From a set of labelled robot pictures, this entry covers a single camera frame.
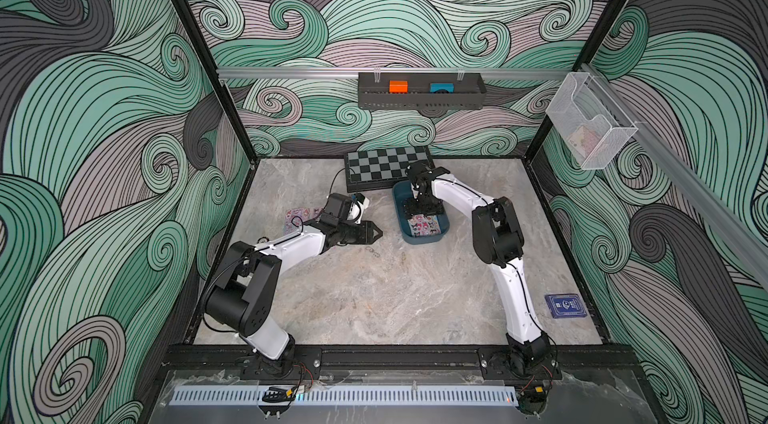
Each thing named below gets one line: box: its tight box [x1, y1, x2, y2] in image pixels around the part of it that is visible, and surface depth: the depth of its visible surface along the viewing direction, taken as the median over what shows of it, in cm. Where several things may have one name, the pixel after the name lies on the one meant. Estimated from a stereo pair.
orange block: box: [389, 80, 409, 94], surface depth 97 cm
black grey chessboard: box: [344, 146, 435, 193], surface depth 116 cm
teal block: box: [429, 82, 455, 94], surface depth 97 cm
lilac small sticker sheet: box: [407, 214, 442, 237], surface depth 102 cm
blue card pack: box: [544, 293, 588, 319], surface depth 83 cm
